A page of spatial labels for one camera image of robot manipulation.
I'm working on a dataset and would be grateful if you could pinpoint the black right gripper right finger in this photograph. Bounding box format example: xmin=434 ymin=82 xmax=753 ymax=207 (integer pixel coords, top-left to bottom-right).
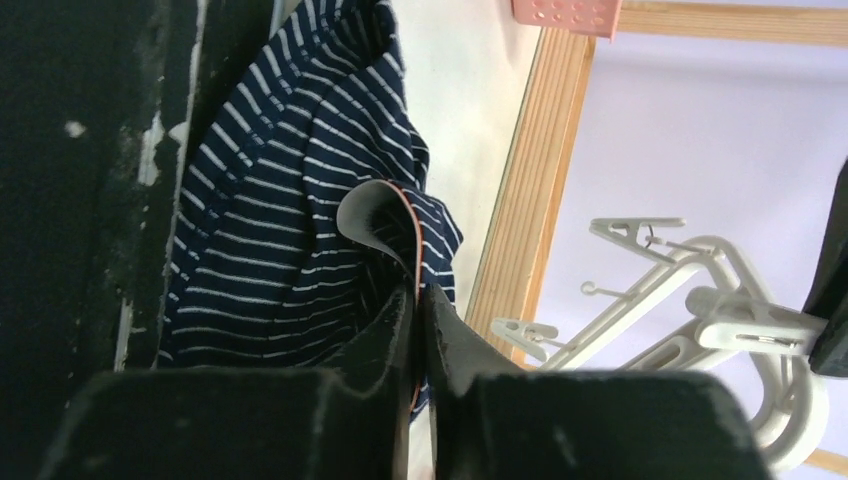
xmin=421 ymin=285 xmax=770 ymax=479

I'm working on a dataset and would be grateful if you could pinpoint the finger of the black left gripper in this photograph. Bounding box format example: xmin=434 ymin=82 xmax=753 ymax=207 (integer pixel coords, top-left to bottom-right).
xmin=803 ymin=163 xmax=847 ymax=379

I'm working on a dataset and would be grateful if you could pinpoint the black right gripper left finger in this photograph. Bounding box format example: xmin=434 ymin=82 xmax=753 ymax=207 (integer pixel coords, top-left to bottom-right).
xmin=38 ymin=287 xmax=414 ymax=479

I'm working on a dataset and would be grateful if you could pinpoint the white clip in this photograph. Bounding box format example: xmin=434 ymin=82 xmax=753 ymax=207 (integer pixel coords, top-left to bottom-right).
xmin=685 ymin=286 xmax=826 ymax=356
xmin=589 ymin=217 xmax=686 ymax=265

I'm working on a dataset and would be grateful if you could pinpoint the white plastic clip hanger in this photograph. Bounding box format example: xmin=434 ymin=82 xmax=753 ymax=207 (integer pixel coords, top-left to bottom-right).
xmin=490 ymin=233 xmax=829 ymax=473

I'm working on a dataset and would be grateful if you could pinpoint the navy striped boxer underwear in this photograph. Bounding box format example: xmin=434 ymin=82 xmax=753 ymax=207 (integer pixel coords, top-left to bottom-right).
xmin=155 ymin=0 xmax=465 ymax=425

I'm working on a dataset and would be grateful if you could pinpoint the wooden hanger rack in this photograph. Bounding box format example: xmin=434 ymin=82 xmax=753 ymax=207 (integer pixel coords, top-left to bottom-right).
xmin=463 ymin=0 xmax=848 ymax=475

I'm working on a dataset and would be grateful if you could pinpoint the pink basket left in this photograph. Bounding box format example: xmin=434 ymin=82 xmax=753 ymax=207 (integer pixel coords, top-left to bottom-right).
xmin=510 ymin=0 xmax=623 ymax=40

